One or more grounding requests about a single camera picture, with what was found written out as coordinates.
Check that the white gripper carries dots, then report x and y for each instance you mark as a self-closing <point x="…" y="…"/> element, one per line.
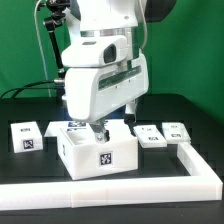
<point x="93" y="93"/>

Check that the white door panel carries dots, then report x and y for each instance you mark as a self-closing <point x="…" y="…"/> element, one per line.
<point x="175" y="132"/>
<point x="149" y="136"/>

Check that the white cabinet body box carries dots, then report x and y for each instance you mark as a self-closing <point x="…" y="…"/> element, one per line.
<point x="84" y="157"/>

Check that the white cabinet top block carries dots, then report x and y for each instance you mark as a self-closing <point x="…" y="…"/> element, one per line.
<point x="26" y="137"/>

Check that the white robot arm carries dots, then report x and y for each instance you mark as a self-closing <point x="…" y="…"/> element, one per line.
<point x="99" y="18"/>

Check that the white marker sheet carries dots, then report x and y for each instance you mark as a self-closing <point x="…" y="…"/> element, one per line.
<point x="54" y="126"/>

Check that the white L-shaped fence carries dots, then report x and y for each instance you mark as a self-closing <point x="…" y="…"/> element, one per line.
<point x="201" y="184"/>

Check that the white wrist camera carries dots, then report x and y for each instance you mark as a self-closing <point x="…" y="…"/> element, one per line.
<point x="95" y="51"/>

